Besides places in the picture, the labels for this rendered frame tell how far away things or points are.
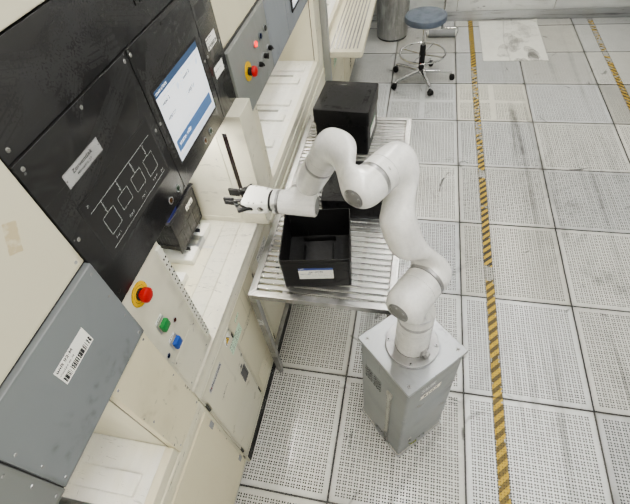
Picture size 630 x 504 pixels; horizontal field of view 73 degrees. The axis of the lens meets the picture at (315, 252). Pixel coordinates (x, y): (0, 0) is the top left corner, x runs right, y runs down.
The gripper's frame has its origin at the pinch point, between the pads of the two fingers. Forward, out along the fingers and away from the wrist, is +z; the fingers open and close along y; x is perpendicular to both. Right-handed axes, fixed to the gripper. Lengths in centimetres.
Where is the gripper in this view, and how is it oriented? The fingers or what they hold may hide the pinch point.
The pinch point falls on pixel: (231, 196)
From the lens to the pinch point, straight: 155.7
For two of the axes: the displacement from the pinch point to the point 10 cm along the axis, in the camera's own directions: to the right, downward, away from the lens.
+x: -1.0, -6.4, -7.6
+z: -9.7, -1.3, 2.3
